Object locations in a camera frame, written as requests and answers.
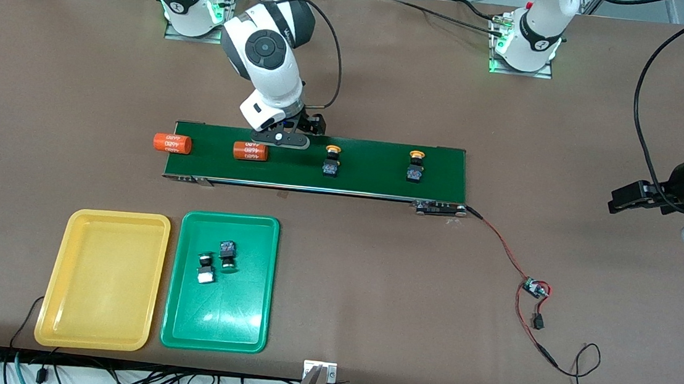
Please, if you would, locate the orange cylinder with print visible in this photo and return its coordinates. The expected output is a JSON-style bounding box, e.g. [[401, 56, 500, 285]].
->
[[232, 141, 270, 163], [152, 132, 193, 155]]

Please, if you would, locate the green plastic tray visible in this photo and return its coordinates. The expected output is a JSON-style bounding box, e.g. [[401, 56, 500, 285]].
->
[[159, 208, 281, 357]]

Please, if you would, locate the green conveyor belt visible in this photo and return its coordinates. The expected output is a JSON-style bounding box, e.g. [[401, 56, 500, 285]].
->
[[161, 120, 472, 219]]

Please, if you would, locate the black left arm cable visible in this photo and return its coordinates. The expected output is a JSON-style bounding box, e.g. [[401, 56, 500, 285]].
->
[[570, 0, 684, 213]]

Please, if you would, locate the yellow push button switch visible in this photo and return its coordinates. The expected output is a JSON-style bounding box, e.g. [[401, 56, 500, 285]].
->
[[405, 150, 427, 184], [322, 145, 343, 178]]

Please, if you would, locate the small green circuit board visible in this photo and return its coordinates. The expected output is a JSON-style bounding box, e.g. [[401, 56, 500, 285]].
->
[[522, 277, 551, 300]]

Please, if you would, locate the yellow plastic tray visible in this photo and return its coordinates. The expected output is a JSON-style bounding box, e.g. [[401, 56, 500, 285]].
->
[[33, 205, 173, 356]]

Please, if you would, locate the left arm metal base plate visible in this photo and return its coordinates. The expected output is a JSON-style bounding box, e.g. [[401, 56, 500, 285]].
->
[[487, 14, 559, 80]]

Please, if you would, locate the black cable across table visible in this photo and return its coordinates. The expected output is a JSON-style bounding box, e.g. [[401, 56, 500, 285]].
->
[[387, 0, 510, 37]]

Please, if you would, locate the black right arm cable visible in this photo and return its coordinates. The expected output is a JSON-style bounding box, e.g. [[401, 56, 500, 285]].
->
[[235, 0, 349, 113]]

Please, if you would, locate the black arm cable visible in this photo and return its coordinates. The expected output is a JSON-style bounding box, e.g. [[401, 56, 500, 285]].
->
[[570, 0, 684, 213], [235, 0, 349, 113]]

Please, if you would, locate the teal cable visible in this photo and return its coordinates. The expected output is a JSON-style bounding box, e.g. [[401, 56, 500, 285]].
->
[[11, 352, 31, 384]]

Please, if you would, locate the green push button switch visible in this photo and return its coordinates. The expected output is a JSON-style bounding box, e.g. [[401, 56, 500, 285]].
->
[[218, 240, 238, 273], [196, 251, 218, 285]]

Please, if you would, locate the aluminium mounting bracket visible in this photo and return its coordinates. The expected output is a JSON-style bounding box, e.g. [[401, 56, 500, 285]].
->
[[302, 359, 338, 384]]

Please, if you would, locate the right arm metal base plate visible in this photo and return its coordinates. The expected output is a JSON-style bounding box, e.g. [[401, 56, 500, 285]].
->
[[163, 0, 239, 46]]

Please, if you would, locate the red and black wire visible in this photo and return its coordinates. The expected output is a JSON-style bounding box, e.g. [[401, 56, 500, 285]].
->
[[451, 205, 573, 369]]

